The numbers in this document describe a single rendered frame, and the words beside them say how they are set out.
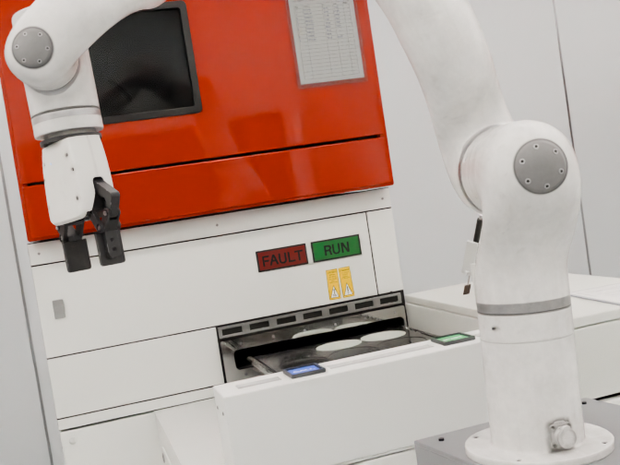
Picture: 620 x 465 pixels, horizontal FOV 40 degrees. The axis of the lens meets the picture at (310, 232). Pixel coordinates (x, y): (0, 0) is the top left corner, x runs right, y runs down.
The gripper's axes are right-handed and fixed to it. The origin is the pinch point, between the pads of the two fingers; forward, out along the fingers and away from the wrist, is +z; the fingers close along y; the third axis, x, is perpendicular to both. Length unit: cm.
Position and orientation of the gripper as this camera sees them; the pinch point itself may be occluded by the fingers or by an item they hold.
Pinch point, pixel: (94, 260)
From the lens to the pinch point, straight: 110.6
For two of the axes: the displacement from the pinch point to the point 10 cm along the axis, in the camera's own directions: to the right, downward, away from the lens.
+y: 6.4, -1.2, -7.6
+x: 7.5, -1.5, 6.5
